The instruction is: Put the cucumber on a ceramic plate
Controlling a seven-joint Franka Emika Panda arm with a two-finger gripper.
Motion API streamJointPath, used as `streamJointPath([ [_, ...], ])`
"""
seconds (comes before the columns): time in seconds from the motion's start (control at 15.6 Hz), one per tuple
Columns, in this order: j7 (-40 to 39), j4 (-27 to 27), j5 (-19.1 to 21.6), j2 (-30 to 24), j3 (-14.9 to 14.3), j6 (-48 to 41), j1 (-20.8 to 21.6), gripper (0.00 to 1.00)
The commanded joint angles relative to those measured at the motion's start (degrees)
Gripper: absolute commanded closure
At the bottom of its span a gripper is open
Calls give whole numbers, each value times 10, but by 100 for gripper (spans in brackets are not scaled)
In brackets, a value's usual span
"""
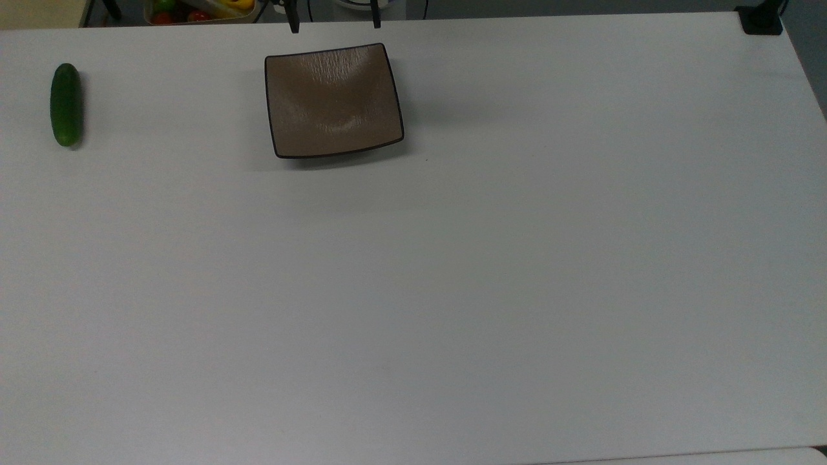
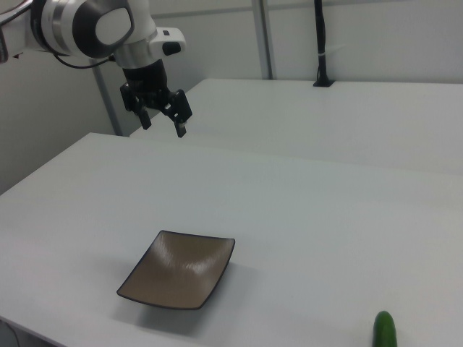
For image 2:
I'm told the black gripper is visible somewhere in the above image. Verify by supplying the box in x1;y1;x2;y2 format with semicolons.
119;59;193;139

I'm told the green cucumber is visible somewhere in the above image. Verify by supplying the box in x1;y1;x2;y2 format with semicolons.
373;310;399;347

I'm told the brown square ceramic plate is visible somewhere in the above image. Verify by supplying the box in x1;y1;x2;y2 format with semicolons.
116;229;237;311

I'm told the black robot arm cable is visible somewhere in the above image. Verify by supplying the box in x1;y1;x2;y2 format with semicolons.
53;53;117;70

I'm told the grey partition post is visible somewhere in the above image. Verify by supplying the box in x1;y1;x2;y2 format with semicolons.
251;0;273;81

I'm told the black camera stand white band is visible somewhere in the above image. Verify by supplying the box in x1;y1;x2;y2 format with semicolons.
312;0;336;89

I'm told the thin cable under table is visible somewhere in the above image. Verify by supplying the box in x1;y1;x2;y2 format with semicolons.
0;320;23;347

